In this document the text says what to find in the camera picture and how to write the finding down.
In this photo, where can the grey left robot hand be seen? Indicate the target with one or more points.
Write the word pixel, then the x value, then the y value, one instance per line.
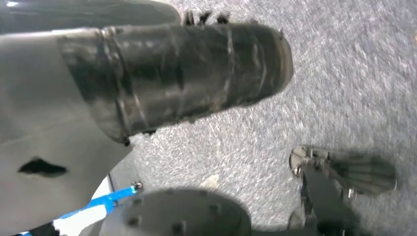
pixel 49 114

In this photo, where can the blue metal shelf rack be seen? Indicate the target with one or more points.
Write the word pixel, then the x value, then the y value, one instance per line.
pixel 104 200

